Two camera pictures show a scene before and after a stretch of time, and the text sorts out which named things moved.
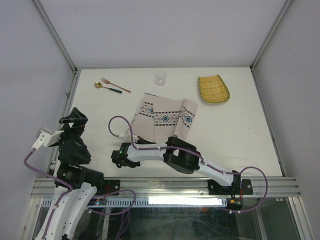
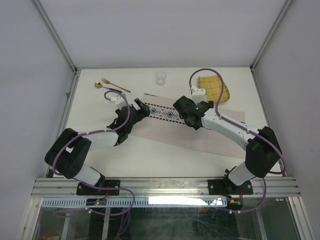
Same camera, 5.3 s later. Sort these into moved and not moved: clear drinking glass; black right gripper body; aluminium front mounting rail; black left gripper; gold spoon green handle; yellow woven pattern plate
Moved: black left gripper; black right gripper body
Not moved: gold spoon green handle; clear drinking glass; yellow woven pattern plate; aluminium front mounting rail
